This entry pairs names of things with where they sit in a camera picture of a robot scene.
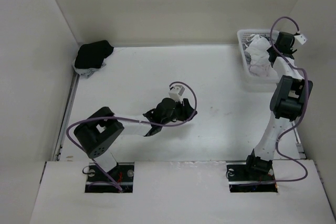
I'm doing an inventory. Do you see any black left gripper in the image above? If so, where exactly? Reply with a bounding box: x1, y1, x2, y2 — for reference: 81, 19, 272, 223
161, 97, 196, 125

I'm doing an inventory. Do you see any white tank top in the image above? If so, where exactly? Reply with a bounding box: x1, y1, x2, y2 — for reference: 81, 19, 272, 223
243, 34, 278, 78

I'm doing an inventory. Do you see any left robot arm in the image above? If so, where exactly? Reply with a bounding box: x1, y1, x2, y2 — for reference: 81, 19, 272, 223
73, 98, 197, 182

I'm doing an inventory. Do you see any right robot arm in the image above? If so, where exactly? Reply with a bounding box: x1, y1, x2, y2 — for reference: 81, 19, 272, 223
243, 32, 313, 180

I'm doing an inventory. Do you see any folded grey tank top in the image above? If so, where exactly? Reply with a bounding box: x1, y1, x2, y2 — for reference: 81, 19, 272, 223
72, 60, 106, 79

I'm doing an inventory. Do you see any folded black tank top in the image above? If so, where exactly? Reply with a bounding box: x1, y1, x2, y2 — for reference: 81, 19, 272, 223
74, 40, 114, 69

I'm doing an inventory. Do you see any white plastic laundry basket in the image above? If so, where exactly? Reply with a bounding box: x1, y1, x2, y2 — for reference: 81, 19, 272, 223
237, 29, 279, 84

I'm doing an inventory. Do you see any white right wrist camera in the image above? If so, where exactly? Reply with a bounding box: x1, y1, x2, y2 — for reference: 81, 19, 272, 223
294, 33, 307, 47

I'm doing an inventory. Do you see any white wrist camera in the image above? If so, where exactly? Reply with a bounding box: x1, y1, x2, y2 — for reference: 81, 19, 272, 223
169, 85, 185, 103
294, 33, 307, 47

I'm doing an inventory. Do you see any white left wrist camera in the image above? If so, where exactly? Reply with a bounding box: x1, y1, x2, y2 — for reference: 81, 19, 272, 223
169, 85, 185, 103

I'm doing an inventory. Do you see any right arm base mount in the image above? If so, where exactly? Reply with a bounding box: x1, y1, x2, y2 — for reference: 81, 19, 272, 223
226, 155, 278, 193

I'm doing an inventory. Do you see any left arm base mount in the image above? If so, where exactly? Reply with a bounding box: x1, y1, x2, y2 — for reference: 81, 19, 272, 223
82, 162, 135, 193

